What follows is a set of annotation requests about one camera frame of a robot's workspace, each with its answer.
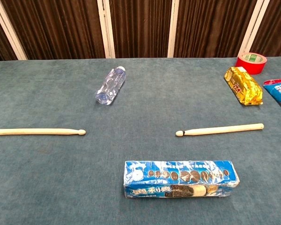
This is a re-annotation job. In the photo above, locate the brown pleated curtain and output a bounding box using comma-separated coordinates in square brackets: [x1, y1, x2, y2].
[0, 0, 281, 63]

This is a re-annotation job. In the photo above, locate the teal felt table cover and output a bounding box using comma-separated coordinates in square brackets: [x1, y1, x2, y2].
[0, 56, 281, 225]

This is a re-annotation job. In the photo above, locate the gold foil snack package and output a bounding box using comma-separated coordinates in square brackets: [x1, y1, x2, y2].
[223, 66, 264, 106]

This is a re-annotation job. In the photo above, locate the white screen frame post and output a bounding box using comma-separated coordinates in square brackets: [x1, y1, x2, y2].
[0, 0, 28, 60]
[167, 0, 180, 58]
[238, 0, 270, 58]
[96, 0, 116, 59]

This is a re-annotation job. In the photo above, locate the blue Oreo cookie box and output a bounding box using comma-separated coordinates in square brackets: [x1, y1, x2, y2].
[123, 160, 240, 199]

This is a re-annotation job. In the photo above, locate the plain wooden drumstick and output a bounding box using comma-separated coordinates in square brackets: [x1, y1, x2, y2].
[0, 127, 87, 136]

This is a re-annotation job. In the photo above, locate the red tape roll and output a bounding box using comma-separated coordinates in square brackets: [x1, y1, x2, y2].
[235, 52, 268, 75]

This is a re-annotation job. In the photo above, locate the wooden drumstick with black ring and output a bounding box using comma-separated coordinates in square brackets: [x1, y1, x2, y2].
[175, 123, 265, 137]

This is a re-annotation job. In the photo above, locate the clear plastic water bottle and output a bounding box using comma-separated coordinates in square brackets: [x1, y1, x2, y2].
[94, 66, 127, 106]

